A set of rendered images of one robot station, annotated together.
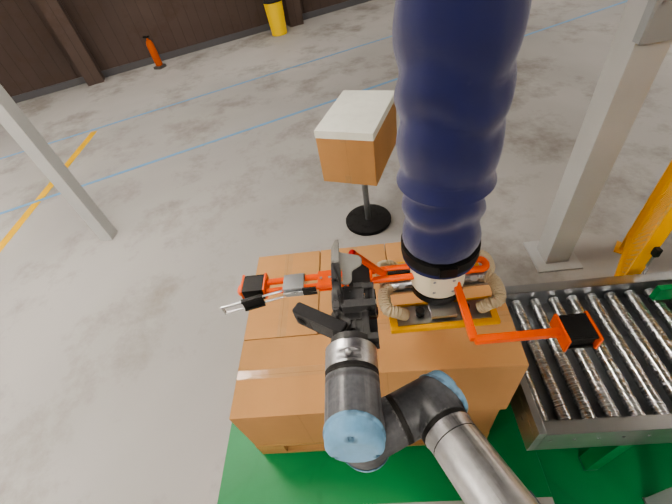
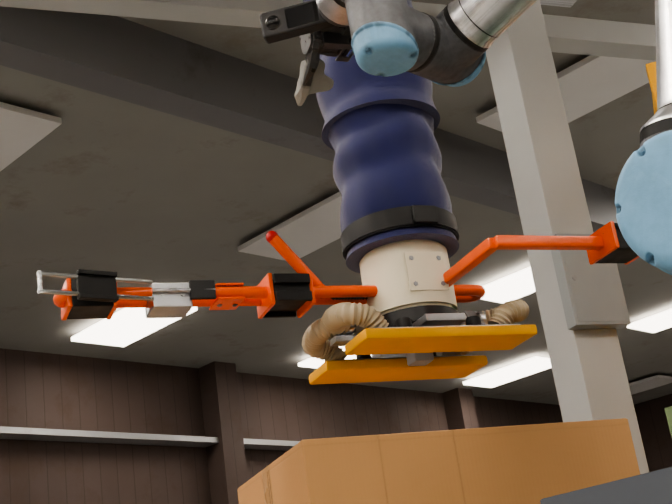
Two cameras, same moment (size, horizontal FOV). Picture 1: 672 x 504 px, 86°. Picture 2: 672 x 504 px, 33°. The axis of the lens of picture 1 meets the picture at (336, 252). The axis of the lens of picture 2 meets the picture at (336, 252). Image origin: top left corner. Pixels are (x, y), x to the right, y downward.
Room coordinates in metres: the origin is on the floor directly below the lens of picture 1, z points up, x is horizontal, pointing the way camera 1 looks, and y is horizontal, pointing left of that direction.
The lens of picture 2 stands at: (-0.94, 0.86, 0.60)
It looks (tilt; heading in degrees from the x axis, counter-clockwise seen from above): 20 degrees up; 329
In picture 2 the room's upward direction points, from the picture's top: 8 degrees counter-clockwise
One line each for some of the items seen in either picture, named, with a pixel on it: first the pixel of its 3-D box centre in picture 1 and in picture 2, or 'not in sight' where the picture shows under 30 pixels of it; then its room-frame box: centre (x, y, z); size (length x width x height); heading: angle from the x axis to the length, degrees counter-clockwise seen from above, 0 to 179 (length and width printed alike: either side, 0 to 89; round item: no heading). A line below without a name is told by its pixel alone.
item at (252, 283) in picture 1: (255, 286); (88, 299); (0.81, 0.29, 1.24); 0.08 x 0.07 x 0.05; 82
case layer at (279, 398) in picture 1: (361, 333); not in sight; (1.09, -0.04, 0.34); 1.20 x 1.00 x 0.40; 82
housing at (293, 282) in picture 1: (295, 285); (168, 300); (0.78, 0.16, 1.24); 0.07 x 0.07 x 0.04; 82
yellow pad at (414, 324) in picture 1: (442, 312); (440, 331); (0.63, -0.29, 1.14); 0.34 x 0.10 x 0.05; 82
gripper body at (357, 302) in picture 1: (353, 317); (332, 24); (0.38, -0.01, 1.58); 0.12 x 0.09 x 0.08; 172
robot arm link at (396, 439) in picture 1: (367, 434); (385, 28); (0.21, 0.01, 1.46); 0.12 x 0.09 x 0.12; 106
